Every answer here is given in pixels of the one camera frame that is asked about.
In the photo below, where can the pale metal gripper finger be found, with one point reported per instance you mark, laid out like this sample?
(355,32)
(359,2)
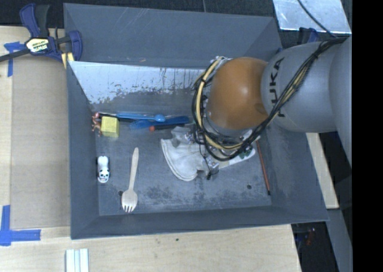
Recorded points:
(188,138)
(211,164)

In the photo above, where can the white cloth shoe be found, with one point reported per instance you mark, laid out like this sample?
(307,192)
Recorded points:
(185,160)

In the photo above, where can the thin brown pencil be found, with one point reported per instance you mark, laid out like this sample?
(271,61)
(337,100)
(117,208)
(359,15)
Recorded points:
(263,169)

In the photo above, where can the blue plastic spoon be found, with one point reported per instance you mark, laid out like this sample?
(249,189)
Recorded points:
(140,117)

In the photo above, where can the pale wooden fork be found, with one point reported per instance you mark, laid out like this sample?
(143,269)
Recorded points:
(133,175)

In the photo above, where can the yellow cube block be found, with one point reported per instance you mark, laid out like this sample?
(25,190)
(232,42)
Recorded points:
(110,127)

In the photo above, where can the white panda toy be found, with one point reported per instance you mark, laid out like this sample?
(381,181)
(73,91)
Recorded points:
(103,170)

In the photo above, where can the orange-brown toy figure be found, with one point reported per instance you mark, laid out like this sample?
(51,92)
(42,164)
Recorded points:
(96,125)

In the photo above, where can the grey metal bin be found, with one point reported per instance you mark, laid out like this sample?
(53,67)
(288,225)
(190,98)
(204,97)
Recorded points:
(167,40)

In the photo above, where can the pale wood flat board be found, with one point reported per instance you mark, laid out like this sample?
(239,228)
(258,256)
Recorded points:
(39,145)

